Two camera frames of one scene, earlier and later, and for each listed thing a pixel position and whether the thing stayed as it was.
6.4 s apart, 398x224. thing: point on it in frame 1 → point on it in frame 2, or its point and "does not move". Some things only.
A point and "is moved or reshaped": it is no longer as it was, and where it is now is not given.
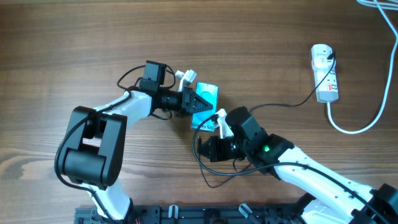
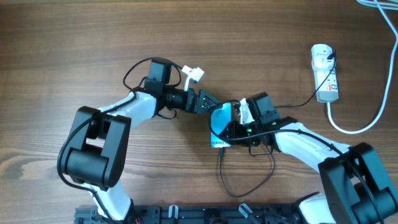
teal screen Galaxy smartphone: [209, 93] is moved or reshaped
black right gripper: [217, 154] → [235, 128]
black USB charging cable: [217, 117] → [331, 56]
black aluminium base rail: [216, 214] does not move
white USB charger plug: [321, 62] does not move
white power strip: [328, 91] does not move
